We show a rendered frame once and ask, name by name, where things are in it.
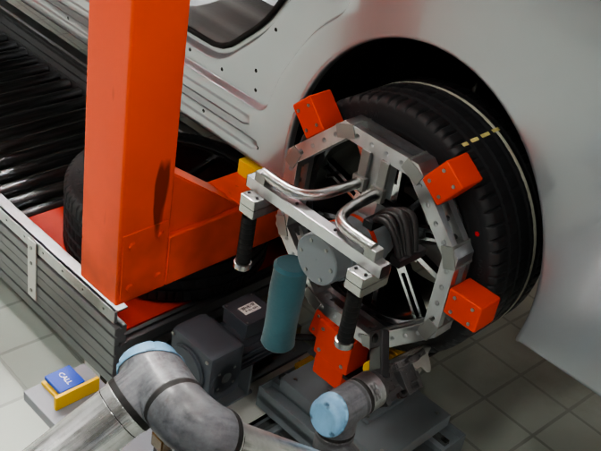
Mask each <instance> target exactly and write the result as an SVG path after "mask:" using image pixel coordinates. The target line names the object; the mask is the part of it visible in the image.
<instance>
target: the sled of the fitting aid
mask: <svg viewBox="0 0 601 451"><path fill-rule="evenodd" d="M315 356H316V355H314V356H312V355H310V356H309V357H307V358H305V359H303V360H301V361H300V362H297V363H295V365H294V367H292V368H290V369H288V370H287V371H285V372H283V373H281V374H280V375H278V376H276V377H274V378H272V379H270V380H269V381H267V382H265V383H263V384H262V385H260V386H258V395H257V401H256V406H258V407H259V408H260V409H261V410H262V411H263V412H264V413H266V414H267V415H268V416H269V417H270V418H271V419H273V420H274V421H275V422H276V423H277V424H278V425H280V426H281V427H282V428H283V429H284V430H285V431H286V432H288V433H289V434H290V435H291V436H292V437H293V438H295V439H296V440H297V441H298V442H299V443H301V444H302V445H305V446H308V447H311V446H312V444H313V439H314V434H315V428H314V426H313V425H312V422H311V419H310V414H308V413H307V412H306V411H305V410H304V409H302V408H301V407H300V406H299V405H298V404H296V403H295V402H294V401H293V400H292V399H291V398H290V397H289V396H288V395H286V394H285V393H284V392H283V391H282V390H281V389H280V388H279V386H280V381H281V377H283V376H285V375H286V374H288V373H290V372H292V371H294V370H296V369H298V368H299V367H301V366H302V365H304V364H306V363H308V362H310V361H312V360H314V359H315ZM465 437H466V434H464V433H463V432H462V431H461V430H459V429H458V428H457V427H455V426H454V425H453V424H451V423H450V422H448V425H447V426H446V427H445V428H443V429H442V430H440V431H439V432H437V433H436V434H435V435H434V436H433V437H431V438H429V439H428V440H427V441H425V442H424V443H422V444H421V445H420V446H418V447H416V448H415V449H413V450H412V451H461V448H462V445H463V442H464V439H465Z"/></svg>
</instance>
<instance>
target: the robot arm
mask: <svg viewBox="0 0 601 451"><path fill-rule="evenodd" d="M430 349H431V347H430V345H420V346H418V347H416V348H413V349H411V350H409V351H408V352H405V353H402V354H400V355H398V356H395V357H393V359H390V360H389V330H387V329H383V328H382V329H379V330H375V331H371V332H370V339H369V371H368V370H364V371H362V372H361V373H359V374H357V375H355V376H354V377H352V378H350V379H348V380H347V381H345V382H343V383H342V384H341V385H339V386H337V387H335V388H333V389H332V390H330V391H328V392H325V393H324V394H322V395H321V396H320V397H319V398H318V399H316V400H315V401H314V402H313V403H312V405H311V407H310V413H309V414H310V419H311V422H312V425H313V426H314V428H315V434H314V439H313V444H312V446H311V447H308V446H305V445H302V444H301V443H298V442H295V441H292V440H290V439H288V438H284V437H281V436H278V435H276V434H274V433H271V432H268V431H266V430H262V429H259V428H257V427H254V426H251V425H249V424H247V423H244V422H243V421H242V419H241V416H240V415H239V414H238V413H237V412H236V411H234V410H233V409H230V408H227V407H225V406H223V405H222V404H220V403H218V402H217V401H216V400H215V399H214V398H213V397H212V396H210V395H209V394H208V393H207V392H206V391H205V390H204V389H203V388H202V387H201V385H200V384H199V383H198V381H197V380H196V379H195V377H194V376H193V374H192V373H191V371H190V370H189V368H188V367H187V365H186V364H185V361H184V359H183V358H182V357H181V356H180V355H179V354H178V353H177V352H176V351H175V350H174V349H173V348H172V347H171V346H170V345H169V344H167V343H164V342H159V341H156V342H153V341H147V342H143V343H140V344H137V345H134V346H133V347H132V348H130V349H128V350H127V351H126V352H125V353H124V354H123V355H122V356H121V358H120V359H119V363H117V365H116V376H114V377H113V378H112V379H110V380H109V381H108V382H107V383H106V385H105V386H104V387H102V388H101V389H100V390H99V391H97V392H96V394H94V395H93V396H92V397H90V398H89V399H88V400H86V401H85V402H84V403H83V404H81V405H80V406H78V407H77V408H76V409H75V410H73V411H72V412H71V413H69V414H68V415H67V416H65V417H64V418H63V419H61V420H60V421H59V422H58V423H57V424H56V425H54V426H53V427H52V428H51V429H49V430H48V431H46V432H45V433H44V434H43V435H41V436H40V437H39V438H37V439H36V440H35V441H33V442H32V443H31V444H29V445H28V446H27V447H25V448H24V449H23V450H22V451H119V450H121V449H122V448H123V447H125V446H126V445H127V444H128V443H130V442H131V441H132V440H133V439H135V438H136V437H137V436H138V435H139V434H140V433H142V432H146V431H147V430H148V429H150V428H151V429H152V431H153V432H154V433H155V434H156V435H157V436H158V437H159V438H160V439H161V440H162V441H163V442H164V443H165V444H166V445H167V446H168V447H170V448H171V449H172V450H173V451H360V450H359V449H358V447H357V446H356V445H355V444H354V442H353V440H354V436H355V432H356V428H357V423H358V422H359V421H360V420H361V419H363V418H365V417H366V416H368V415H369V414H371V413H372V412H374V411H375V410H376V409H378V408H381V407H388V406H389V405H391V404H392V401H394V400H395V399H397V398H399V397H400V398H399V399H401V398H404V397H406V396H409V395H411V394H412V393H414V392H416V391H417V390H419V389H420V388H422V387H424V386H423V384H422V381H421V377H420V375H419V374H420V372H421V368H422V369H423V370H424V371H425V372H430V371H431V364H430V360H429V356H428V352H429V351H430Z"/></svg>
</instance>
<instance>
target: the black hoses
mask: <svg viewBox="0 0 601 451"><path fill-rule="evenodd" d="M381 205H383V206H384V207H385V208H383V209H381V210H379V211H378V212H377V213H376V214H374V215H371V216H369V217H366V218H364V220H363V226H364V227H366V228H367V229H368V230H369V231H374V230H376V229H378V228H379V227H381V226H385V227H386V228H387V230H388V232H389V234H390V236H391V239H392V243H393V247H394V254H393V255H391V257H390V260H389V262H390V263H391V264H392V265H393V266H395V267H396V268H398V269H399V268H402V267H404V266H406V265H408V264H410V263H412V262H413V261H414V260H417V259H419V258H421V257H423V256H425V254H426V250H427V248H425V247H424V246H422V245H421V244H419V221H418V218H417V215H416V213H415V212H414V211H413V210H412V209H410V208H406V207H399V206H397V205H395V204H394V203H392V202H391V201H390V200H388V199H385V202H384V203H383V204H381ZM395 220H396V221H395ZM396 222H397V223H396Z"/></svg>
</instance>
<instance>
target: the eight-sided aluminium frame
mask: <svg viewBox="0 0 601 451"><path fill-rule="evenodd" d="M347 140H351V141H352V142H354V143H356V144H357V145H359V146H360V147H362V148H365V149H368V150H369V151H371V152H372V154H373V155H375V156H376V157H379V158H380V159H384V160H385V161H387V162H389V163H390V164H391V166H393V167H395V168H396V169H398V170H400V171H401V172H403V173H405V174H406V175H408V176H409V177H410V179H411V183H412V185H413V187H414V190H415V192H416V194H417V196H418V198H419V202H420V205H421V207H422V209H423V211H424V213H425V216H426V218H427V221H428V223H429V226H430V228H431V231H432V233H433V236H434V237H435V239H436V243H437V246H438V248H439V250H440V252H441V254H442V259H441V263H440V266H439V269H438V272H437V276H436V281H435V284H434V288H433V291H432V294H431V298H430V301H429V305H428V307H427V313H426V317H425V318H421V319H415V320H411V321H406V322H403V323H399V324H395V325H392V326H387V327H385V326H384V325H382V324H381V323H379V322H378V321H377V320H375V319H374V318H372V317H371V316H370V315H368V314H367V313H366V312H365V311H363V310H362V309H360V315H359V318H358V322H357V326H356V330H355V334H354V338H355V339H356V340H358V341H359V342H360V343H361V344H362V346H365V347H367V348H368V349H369V339H370V332H371V331H375V330H379V329H382V328H383V329H387V330H389V347H393V346H397V345H406V344H409V343H414V342H418V341H422V340H425V341H427V340H428V339H431V338H435V337H437V336H439V335H441V334H442V333H444V332H445V331H446V330H448V329H450V328H451V325H452V323H453V321H454V319H453V318H451V317H450V316H449V315H447V314H446V313H444V307H445V304H446V300H447V297H448V294H449V291H450V289H451V288H452V287H454V286H455V285H458V284H459V283H460V282H462V281H464V280H465V279H466V276H467V273H468V270H469V267H470V263H471V262H472V256H473V252H474V250H473V248H472V245H471V241H470V238H469V237H468V235H467V233H466V230H465V228H464V226H463V223H462V221H461V218H460V215H459V213H458V211H457V208H456V207H455V204H454V202H453V199H451V200H448V201H447V202H445V203H443V204H441V205H436V203H435V201H434V199H433V198H432V196H431V194H430V192H429V190H428V188H427V186H426V185H425V184H424V182H423V178H424V177H425V175H427V174H429V173H430V172H431V171H433V170H434V169H436V168H437V167H439V165H438V163H437V161H436V158H435V157H433V156H432V155H430V154H429V153H428V152H427V151H424V150H422V149H420V148H418V147H417V146H415V145H413V144H412V143H410V142H408V141H406V140H405V139H403V138H402V137H400V136H398V135H396V134H395V133H393V132H391V131H389V130H387V129H386V128H385V127H383V126H381V125H380V124H378V123H375V122H374V121H372V118H367V117H366V116H365V115H357V116H355V117H353V118H350V119H347V120H344V121H342V122H340V123H336V124H335V125H334V126H332V127H330V128H328V129H326V130H324V131H323V132H321V133H319V134H317V135H315V136H313V137H311V138H309V139H307V140H305V141H303V142H301V143H298V144H296V145H293V146H292V147H291V148H289V149H288V151H287V156H286V158H285V161H286V162H285V168H284V178H283V179H284V180H285V181H286V182H287V183H289V184H291V185H294V186H296V187H299V188H302V189H307V190H308V189H309V182H310V177H311V172H312V167H313V162H314V157H315V156H316V155H318V154H320V153H322V152H324V151H326V150H328V149H330V148H333V147H335V146H337V145H339V144H341V143H343V142H345V141H347ZM275 216H276V222H275V224H276V226H277V229H278V234H280V235H281V237H282V240H283V242H284V246H285V249H286V250H287V252H288V254H291V255H296V256H298V255H297V248H298V242H299V240H300V238H301V237H302V236H303V235H304V234H307V233H308V232H309V231H308V229H307V228H306V227H305V226H303V225H301V224H300V223H299V222H297V221H296V220H294V219H293V218H292V217H290V216H288V215H287V214H285V213H284V212H283V211H282V210H281V209H278V211H277V214H276V215H275ZM304 296H305V297H306V298H307V300H308V303H309V304H310V305H311V306H312V307H313V308H314V309H315V311H316V310H317V309H319V310H320V311H321V312H322V313H323V314H324V315H325V316H326V317H328V318H329V319H330V320H332V321H333V322H334V323H335V324H336V325H337V326H338V327H339V326H340V322H341V317H342V314H343V307H344V302H345V297H344V296H343V295H341V294H339V293H338V292H337V291H335V289H334V288H333V287H332V286H331V285H326V286H322V285H317V284H315V283H314V282H312V281H311V280H310V279H309V278H308V277H307V282H306V288H305V294H304Z"/></svg>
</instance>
